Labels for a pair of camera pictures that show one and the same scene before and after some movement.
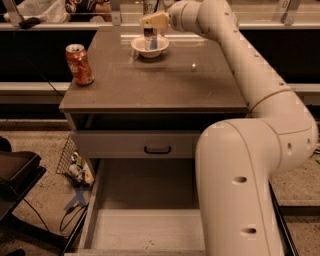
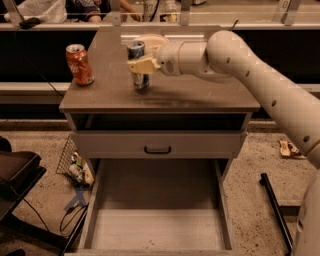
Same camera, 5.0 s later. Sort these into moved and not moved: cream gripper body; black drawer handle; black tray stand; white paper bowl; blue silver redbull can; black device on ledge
Moved: blue silver redbull can; cream gripper body
Not moved: white paper bowl; black device on ledge; black tray stand; black drawer handle
